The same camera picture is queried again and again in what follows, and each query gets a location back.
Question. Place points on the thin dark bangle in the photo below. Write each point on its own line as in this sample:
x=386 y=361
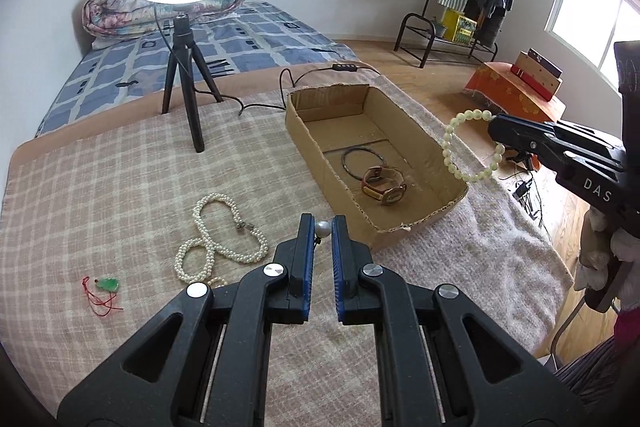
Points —
x=357 y=160

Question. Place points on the pink sleeve forearm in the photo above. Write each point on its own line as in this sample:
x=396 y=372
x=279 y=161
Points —
x=627 y=327

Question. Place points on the orange cloth covered stool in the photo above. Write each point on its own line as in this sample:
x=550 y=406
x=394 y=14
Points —
x=495 y=86

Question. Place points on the right hand white glove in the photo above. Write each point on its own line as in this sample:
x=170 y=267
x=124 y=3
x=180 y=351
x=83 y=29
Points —
x=598 y=246

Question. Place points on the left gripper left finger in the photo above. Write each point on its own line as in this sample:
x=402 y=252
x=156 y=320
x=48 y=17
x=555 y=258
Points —
x=202 y=360

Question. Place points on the window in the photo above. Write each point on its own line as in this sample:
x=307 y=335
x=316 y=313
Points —
x=590 y=28

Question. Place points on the white power strip on floor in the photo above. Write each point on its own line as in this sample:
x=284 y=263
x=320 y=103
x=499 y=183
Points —
x=523 y=185

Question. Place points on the black tripod stand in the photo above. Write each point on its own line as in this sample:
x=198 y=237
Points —
x=184 y=53

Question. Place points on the yellow box on rack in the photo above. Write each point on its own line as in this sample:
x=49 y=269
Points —
x=458 y=28

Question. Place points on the boxes on stool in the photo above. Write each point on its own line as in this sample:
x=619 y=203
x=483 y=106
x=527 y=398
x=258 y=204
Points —
x=538 y=73

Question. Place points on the pink plaid blanket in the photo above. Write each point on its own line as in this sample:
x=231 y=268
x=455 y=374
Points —
x=90 y=230

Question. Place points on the red strap gold watch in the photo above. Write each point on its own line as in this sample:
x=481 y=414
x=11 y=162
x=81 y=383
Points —
x=385 y=184

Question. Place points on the brown cardboard box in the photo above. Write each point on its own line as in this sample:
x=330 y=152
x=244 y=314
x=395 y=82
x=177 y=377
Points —
x=324 y=122

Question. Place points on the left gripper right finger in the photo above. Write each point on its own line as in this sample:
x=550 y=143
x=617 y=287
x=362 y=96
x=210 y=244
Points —
x=441 y=360

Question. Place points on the floral folded quilt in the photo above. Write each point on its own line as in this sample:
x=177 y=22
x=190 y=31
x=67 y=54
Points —
x=129 y=19

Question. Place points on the single pearl pendant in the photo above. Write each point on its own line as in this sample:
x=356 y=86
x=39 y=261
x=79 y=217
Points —
x=323 y=228

